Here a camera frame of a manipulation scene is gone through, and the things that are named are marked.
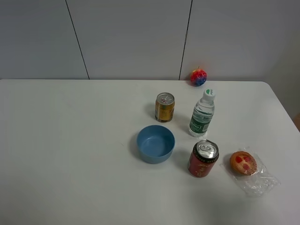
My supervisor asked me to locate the red drink can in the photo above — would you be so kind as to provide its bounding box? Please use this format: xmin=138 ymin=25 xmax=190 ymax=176
xmin=188 ymin=139 xmax=219 ymax=178

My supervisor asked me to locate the colourful ball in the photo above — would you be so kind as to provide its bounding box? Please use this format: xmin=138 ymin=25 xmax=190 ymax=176
xmin=190 ymin=68 xmax=207 ymax=87

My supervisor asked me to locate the fruit tart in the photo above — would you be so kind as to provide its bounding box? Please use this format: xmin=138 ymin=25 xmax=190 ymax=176
xmin=220 ymin=147 xmax=281 ymax=197

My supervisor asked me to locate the clear water bottle green label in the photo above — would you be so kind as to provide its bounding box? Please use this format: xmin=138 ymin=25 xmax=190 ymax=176
xmin=189 ymin=88 xmax=216 ymax=137

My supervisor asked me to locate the gold drink can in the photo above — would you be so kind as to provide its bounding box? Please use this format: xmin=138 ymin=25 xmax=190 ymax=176
xmin=155 ymin=92 xmax=175 ymax=122

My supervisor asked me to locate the blue plastic bowl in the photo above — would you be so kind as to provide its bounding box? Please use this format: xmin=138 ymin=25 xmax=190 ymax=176
xmin=136 ymin=125 xmax=176 ymax=164

